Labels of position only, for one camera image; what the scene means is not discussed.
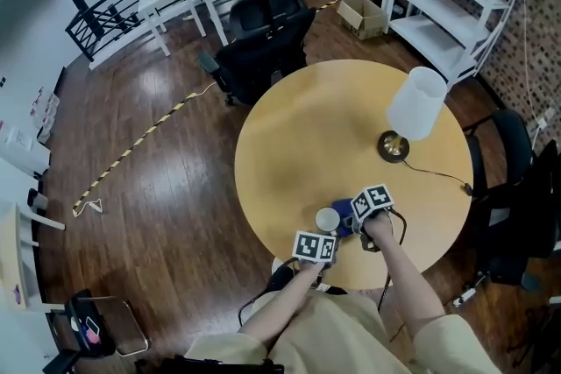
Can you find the black mesh chair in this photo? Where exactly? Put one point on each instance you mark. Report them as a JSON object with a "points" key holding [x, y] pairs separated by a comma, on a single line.
{"points": [[504, 197]]}

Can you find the person's right forearm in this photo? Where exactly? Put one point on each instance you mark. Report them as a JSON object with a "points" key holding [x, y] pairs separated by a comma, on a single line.
{"points": [[405, 276]]}

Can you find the white low cabinet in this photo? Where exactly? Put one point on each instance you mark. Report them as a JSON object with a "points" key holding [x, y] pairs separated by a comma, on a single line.
{"points": [[22, 149]]}

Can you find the white shade table lamp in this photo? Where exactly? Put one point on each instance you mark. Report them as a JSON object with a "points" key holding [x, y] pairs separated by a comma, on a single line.
{"points": [[416, 103]]}

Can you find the person's beige shirt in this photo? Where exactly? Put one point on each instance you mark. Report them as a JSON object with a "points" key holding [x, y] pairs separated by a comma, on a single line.
{"points": [[333, 337]]}

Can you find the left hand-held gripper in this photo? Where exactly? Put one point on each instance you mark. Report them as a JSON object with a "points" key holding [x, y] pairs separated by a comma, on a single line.
{"points": [[313, 247]]}

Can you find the yellow black striped floor strip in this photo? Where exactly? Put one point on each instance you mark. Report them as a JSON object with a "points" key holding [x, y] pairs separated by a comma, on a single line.
{"points": [[131, 149]]}

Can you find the black metal frame chair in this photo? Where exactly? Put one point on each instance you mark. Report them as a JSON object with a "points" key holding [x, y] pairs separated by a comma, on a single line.
{"points": [[90, 328]]}

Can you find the blue cloth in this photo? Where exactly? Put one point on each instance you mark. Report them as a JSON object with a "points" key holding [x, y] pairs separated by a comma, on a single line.
{"points": [[342, 206]]}

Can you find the cardboard box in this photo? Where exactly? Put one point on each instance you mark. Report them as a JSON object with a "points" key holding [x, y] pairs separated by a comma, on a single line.
{"points": [[366, 19]]}

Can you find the white square table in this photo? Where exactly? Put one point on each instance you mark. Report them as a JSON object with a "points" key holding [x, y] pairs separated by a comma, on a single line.
{"points": [[164, 2]]}

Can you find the white shelf unit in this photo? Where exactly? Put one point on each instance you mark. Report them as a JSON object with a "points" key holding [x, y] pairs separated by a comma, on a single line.
{"points": [[442, 0]]}

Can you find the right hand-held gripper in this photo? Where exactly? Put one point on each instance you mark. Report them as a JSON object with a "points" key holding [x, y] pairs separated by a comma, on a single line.
{"points": [[372, 199]]}

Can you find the person's left forearm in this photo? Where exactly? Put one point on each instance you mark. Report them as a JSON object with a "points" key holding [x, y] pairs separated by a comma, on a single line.
{"points": [[280, 304]]}

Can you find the white power strip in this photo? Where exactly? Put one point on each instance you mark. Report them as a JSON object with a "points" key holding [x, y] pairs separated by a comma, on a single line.
{"points": [[464, 295]]}

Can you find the white mug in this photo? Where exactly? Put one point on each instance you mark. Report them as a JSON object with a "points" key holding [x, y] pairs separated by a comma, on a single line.
{"points": [[327, 219]]}

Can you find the black office chair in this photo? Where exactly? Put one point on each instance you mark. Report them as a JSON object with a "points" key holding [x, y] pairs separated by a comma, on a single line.
{"points": [[258, 52]]}

